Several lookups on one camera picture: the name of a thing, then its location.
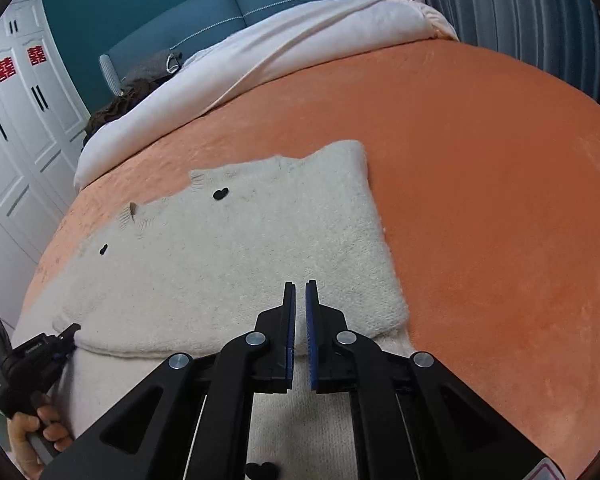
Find cream knitted sweater black hearts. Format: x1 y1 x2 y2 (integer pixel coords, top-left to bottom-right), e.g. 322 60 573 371
10 138 416 480

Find dark clothes pile on bed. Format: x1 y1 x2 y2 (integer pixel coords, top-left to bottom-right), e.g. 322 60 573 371
83 50 183 146

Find person's left hand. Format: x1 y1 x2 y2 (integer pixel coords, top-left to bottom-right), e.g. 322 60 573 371
7 404 76 478

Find orange plush bed blanket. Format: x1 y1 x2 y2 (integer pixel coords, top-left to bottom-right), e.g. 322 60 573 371
26 40 600 479

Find white wardrobe with red stickers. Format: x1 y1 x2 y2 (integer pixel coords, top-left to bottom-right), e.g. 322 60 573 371
0 0 88 330

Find white folded duvet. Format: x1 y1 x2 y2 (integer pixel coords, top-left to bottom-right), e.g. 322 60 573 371
73 0 457 190

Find blue upholstered headboard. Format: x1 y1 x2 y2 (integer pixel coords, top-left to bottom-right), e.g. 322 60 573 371
99 0 316 94

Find blue-grey striped curtain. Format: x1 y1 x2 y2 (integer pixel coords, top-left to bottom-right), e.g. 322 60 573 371
426 0 600 104

